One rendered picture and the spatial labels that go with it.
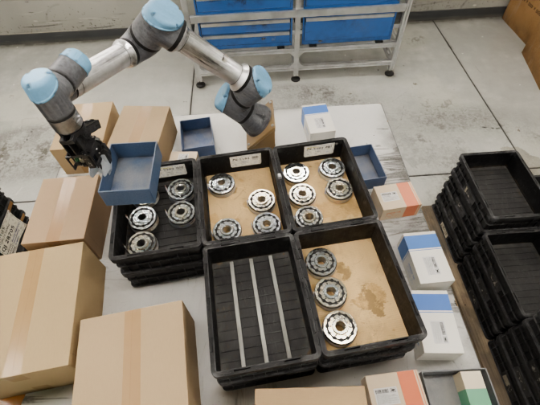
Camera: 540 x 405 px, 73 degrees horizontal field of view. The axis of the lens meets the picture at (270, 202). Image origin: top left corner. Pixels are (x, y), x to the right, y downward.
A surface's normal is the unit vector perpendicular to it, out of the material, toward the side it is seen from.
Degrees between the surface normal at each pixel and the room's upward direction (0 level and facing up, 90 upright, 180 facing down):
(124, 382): 0
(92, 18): 90
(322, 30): 90
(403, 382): 0
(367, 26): 90
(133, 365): 0
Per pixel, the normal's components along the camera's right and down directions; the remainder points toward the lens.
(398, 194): -0.02, -0.58
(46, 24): 0.07, 0.81
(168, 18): 0.60, -0.34
